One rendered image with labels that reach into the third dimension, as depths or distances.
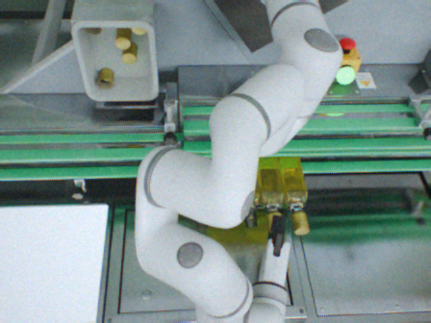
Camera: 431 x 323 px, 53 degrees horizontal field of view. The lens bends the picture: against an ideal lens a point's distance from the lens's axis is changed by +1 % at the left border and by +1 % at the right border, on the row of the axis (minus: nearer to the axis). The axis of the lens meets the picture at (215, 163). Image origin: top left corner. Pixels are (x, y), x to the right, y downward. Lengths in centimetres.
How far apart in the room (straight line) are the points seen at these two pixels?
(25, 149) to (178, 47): 45
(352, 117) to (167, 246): 65
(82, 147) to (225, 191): 67
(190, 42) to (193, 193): 63
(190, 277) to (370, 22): 80
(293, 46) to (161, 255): 38
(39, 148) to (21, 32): 80
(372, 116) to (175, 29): 52
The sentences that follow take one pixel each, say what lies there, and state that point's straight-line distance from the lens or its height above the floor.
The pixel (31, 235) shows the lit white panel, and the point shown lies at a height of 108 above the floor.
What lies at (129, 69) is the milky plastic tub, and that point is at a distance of 114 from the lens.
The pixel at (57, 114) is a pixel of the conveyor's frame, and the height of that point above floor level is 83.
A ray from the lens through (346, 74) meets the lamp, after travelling 111.
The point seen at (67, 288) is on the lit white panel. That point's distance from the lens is 112.
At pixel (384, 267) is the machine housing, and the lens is 125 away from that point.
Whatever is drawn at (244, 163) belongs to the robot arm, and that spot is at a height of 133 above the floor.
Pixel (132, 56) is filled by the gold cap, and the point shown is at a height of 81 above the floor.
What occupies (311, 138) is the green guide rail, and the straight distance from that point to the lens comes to 114.
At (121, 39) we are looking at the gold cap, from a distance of 103.
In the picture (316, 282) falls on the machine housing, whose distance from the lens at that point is 117.
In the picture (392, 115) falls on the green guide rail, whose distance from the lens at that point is 116.
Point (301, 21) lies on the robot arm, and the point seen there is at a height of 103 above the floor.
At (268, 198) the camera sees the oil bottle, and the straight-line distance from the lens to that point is 104.
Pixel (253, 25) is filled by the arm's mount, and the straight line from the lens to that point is 102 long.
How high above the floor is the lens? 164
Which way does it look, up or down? 38 degrees down
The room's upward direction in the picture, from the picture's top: 175 degrees clockwise
